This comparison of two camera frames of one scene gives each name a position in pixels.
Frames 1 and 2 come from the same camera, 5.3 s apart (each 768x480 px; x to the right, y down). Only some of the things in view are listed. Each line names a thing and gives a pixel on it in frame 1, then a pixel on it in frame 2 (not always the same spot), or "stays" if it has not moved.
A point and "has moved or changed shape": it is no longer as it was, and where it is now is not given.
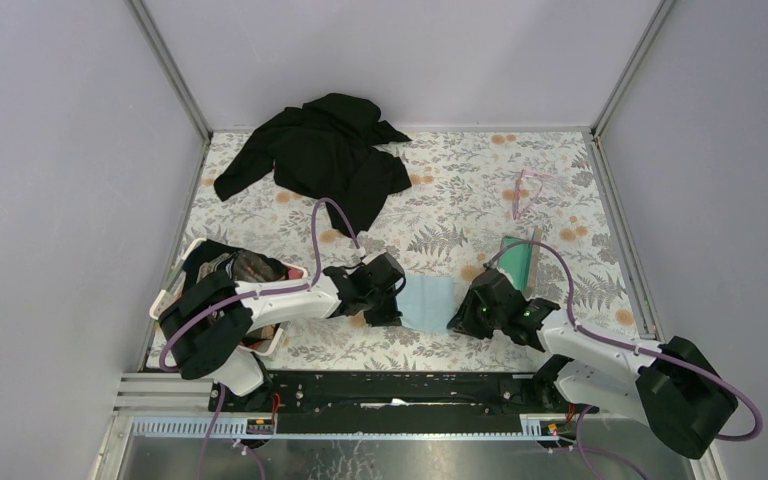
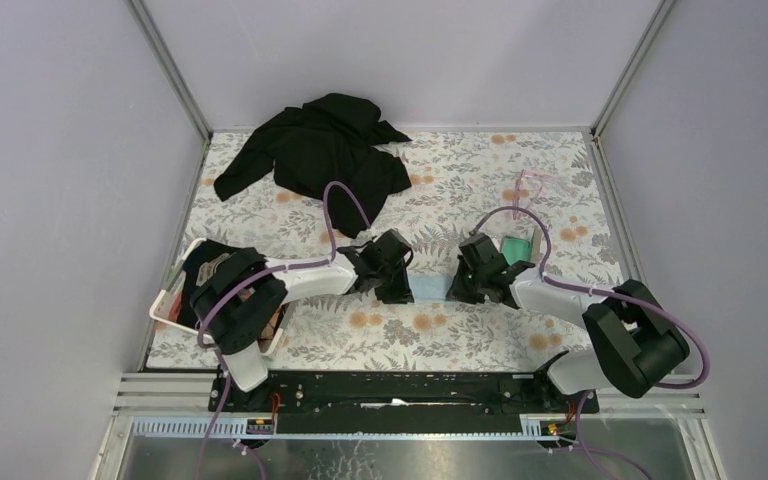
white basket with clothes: (204, 260) stays
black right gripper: (463, 321) → (457, 291)
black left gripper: (390, 317) → (401, 293)
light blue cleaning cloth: (427, 302) has moved or changed shape
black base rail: (332, 402) stays
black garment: (330, 147) stays
